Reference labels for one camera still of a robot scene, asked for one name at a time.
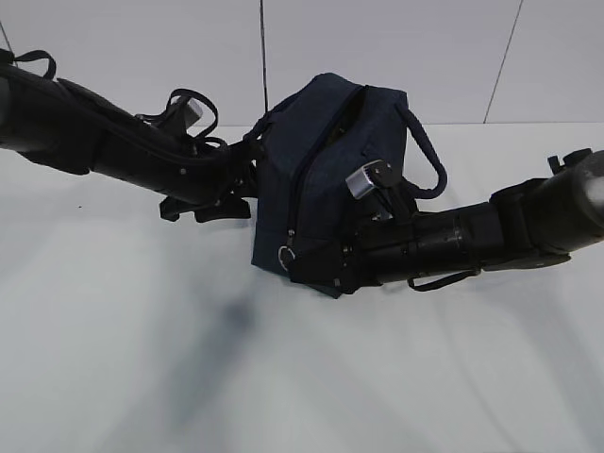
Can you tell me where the dark navy lunch bag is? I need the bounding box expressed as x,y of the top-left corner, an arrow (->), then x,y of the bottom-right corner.
246,73 -> 447,277

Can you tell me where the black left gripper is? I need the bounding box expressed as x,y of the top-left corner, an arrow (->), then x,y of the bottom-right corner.
159,145 -> 260,222

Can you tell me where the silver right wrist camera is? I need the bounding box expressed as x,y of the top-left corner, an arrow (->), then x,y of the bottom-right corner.
345,159 -> 393,200

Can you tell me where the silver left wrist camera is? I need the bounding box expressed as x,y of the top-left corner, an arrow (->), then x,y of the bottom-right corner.
170,96 -> 203,129

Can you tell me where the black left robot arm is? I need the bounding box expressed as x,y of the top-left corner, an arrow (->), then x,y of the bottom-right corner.
1,50 -> 257,223

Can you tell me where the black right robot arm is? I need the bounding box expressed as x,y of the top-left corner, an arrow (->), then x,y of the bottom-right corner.
289,148 -> 603,294

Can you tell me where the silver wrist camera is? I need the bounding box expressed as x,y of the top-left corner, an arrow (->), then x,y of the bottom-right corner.
345,159 -> 393,200
170,96 -> 203,129

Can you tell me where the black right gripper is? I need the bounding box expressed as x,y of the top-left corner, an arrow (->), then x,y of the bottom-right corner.
289,220 -> 418,294

